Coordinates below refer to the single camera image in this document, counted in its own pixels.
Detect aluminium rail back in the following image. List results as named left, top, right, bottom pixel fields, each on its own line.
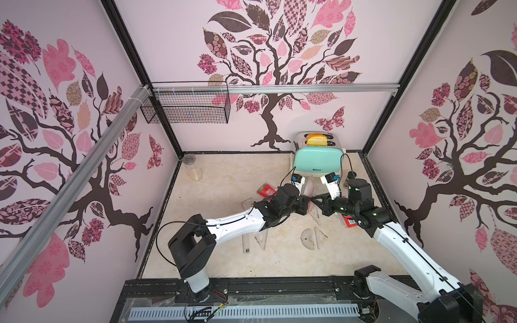
left=153, top=82, right=400, bottom=95

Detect clear glass jar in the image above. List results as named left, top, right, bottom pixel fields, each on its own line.
left=182, top=154, right=203, bottom=182

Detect mint green toaster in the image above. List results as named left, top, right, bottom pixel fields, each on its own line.
left=290, top=131, right=345, bottom=177

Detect clear plastic ruler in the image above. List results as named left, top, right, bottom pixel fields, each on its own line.
left=241, top=198, right=254, bottom=211

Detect white slotted cable duct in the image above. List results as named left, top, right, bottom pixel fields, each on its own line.
left=127, top=304, right=360, bottom=322

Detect aluminium rail left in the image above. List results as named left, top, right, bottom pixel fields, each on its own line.
left=1, top=85, right=152, bottom=306

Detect clear triangle set square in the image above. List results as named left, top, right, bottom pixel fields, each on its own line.
left=254, top=230, right=268, bottom=251

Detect black wire basket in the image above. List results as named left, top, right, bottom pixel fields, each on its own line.
left=140, top=81, right=231, bottom=124

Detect clear straight ruler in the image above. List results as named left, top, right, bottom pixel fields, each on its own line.
left=242, top=234, right=250, bottom=254

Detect clear triangle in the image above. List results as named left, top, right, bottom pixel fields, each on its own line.
left=309, top=208, right=321, bottom=226
left=314, top=227, right=329, bottom=250

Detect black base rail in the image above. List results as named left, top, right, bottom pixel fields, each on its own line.
left=119, top=276, right=359, bottom=303

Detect aluminium rail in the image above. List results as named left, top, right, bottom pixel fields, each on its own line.
left=1, top=85, right=152, bottom=306
left=153, top=82, right=400, bottom=95

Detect yellow toast slice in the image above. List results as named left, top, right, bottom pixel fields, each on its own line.
left=306, top=133, right=329, bottom=147

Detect red ruler set package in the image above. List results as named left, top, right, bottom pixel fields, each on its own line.
left=342, top=215, right=358, bottom=228
left=257, top=183, right=277, bottom=198
left=303, top=177, right=319, bottom=204

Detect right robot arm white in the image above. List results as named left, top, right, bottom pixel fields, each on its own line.
left=311, top=174, right=484, bottom=322

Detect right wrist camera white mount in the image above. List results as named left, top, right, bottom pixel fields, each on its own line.
left=320, top=172, right=341, bottom=200

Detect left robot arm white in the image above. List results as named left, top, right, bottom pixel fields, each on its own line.
left=168, top=184, right=310, bottom=294

